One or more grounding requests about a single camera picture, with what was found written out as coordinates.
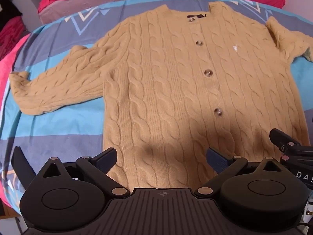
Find pink bed cover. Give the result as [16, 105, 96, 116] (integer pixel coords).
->
[1, 33, 31, 119]

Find blue grey striped bedsheet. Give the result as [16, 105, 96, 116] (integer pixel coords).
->
[1, 0, 312, 210]

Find crimson ruffled cloth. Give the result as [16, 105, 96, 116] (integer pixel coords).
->
[0, 16, 28, 60]

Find tan cable knit cardigan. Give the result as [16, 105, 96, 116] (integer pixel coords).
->
[10, 2, 312, 189]

